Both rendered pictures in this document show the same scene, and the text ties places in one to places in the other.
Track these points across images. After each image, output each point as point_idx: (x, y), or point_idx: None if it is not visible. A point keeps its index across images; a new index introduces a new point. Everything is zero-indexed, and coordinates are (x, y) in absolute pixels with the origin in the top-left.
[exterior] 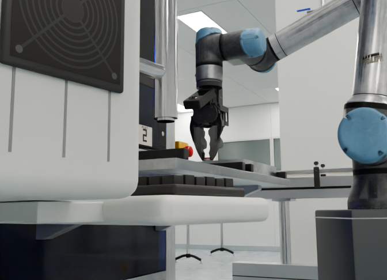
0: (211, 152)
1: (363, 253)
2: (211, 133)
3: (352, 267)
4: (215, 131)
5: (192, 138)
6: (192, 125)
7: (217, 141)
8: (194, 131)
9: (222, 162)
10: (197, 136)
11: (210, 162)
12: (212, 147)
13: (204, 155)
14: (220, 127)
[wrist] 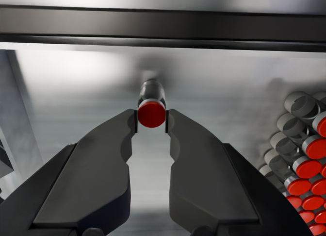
0: (125, 110)
1: None
2: (107, 168)
3: None
4: (66, 182)
5: (236, 154)
6: (280, 232)
7: (80, 139)
8: (240, 187)
9: (57, 42)
10: (203, 159)
11: (107, 44)
12: (115, 122)
13: (165, 121)
14: (5, 207)
